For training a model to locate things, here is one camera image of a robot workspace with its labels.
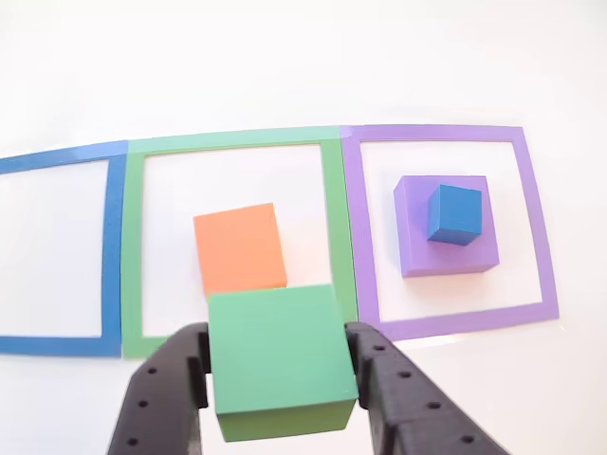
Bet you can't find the green square frame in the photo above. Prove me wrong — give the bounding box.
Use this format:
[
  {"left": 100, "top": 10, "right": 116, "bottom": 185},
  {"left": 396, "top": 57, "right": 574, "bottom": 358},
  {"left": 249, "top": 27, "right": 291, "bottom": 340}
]
[{"left": 120, "top": 125, "right": 359, "bottom": 360}]

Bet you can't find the small blue cube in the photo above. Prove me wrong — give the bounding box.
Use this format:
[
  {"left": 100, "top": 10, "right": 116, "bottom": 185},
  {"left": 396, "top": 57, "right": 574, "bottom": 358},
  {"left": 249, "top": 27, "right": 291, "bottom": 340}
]
[{"left": 426, "top": 183, "right": 484, "bottom": 247}]

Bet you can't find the orange cube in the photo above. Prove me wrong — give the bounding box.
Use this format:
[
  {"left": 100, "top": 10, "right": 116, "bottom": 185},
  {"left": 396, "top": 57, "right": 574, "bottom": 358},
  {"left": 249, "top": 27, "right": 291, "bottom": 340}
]
[{"left": 193, "top": 202, "right": 289, "bottom": 298}]

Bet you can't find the green cube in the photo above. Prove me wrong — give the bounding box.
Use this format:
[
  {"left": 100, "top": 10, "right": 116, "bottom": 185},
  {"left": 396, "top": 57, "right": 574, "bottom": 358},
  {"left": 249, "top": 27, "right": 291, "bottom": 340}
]
[{"left": 207, "top": 282, "right": 360, "bottom": 445}]

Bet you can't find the purple block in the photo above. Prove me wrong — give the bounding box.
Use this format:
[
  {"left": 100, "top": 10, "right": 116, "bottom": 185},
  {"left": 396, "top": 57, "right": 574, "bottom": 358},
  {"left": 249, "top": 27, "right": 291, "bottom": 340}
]
[{"left": 393, "top": 174, "right": 501, "bottom": 280}]

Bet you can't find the blue square frame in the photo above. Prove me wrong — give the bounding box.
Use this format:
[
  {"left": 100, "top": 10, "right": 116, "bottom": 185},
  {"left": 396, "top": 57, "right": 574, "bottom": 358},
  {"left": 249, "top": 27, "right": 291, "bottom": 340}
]
[{"left": 0, "top": 140, "right": 129, "bottom": 358}]

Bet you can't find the purple square frame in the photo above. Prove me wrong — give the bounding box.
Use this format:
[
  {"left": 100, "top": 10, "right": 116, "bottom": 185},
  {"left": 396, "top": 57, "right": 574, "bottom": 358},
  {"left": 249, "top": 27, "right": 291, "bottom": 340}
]
[{"left": 339, "top": 123, "right": 561, "bottom": 343}]

